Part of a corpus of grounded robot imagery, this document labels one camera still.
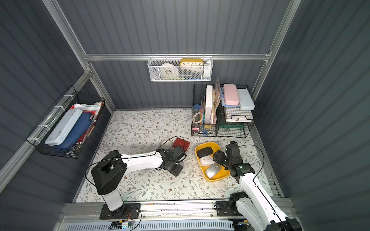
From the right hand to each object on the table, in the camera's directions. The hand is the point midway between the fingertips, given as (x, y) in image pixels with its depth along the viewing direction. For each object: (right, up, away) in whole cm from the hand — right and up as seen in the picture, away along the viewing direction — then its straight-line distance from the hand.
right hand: (221, 159), depth 84 cm
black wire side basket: (-75, +32, 0) cm, 82 cm away
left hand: (-26, -8, +4) cm, 28 cm away
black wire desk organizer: (+5, +31, +19) cm, 36 cm away
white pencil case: (-77, +15, -22) cm, 82 cm away
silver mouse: (-4, -7, +3) cm, 9 cm away
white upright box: (-7, +33, +5) cm, 34 cm away
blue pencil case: (-72, +17, -17) cm, 76 cm away
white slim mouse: (-9, -2, +5) cm, 10 cm away
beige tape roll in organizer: (-14, +28, +25) cm, 40 cm away
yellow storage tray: (-12, -6, -1) cm, 13 cm away
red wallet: (-24, +8, +13) cm, 29 cm away
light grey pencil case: (+20, +36, +13) cm, 43 cm away
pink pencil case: (+9, +40, +11) cm, 43 cm away
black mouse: (-9, +2, +10) cm, 14 cm away
